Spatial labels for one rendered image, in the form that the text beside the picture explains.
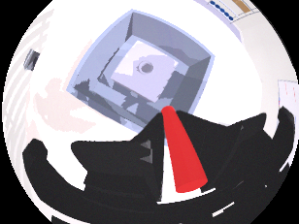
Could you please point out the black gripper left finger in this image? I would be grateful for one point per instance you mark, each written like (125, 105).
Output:
(142, 156)

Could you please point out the red peg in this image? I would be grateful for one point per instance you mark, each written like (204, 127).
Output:
(187, 170)

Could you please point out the white square plate with hole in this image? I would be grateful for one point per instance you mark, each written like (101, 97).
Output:
(157, 66)

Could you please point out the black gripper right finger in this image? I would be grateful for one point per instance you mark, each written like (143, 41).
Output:
(215, 144)

